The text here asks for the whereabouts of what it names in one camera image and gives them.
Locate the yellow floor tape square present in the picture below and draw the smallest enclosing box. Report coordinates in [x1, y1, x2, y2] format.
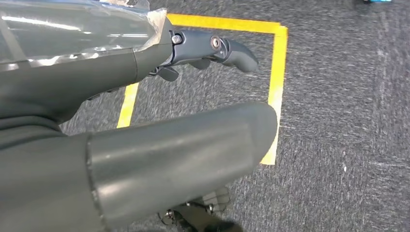
[117, 13, 289, 166]

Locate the black robot foot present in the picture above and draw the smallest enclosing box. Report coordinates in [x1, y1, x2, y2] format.
[158, 187, 245, 232]

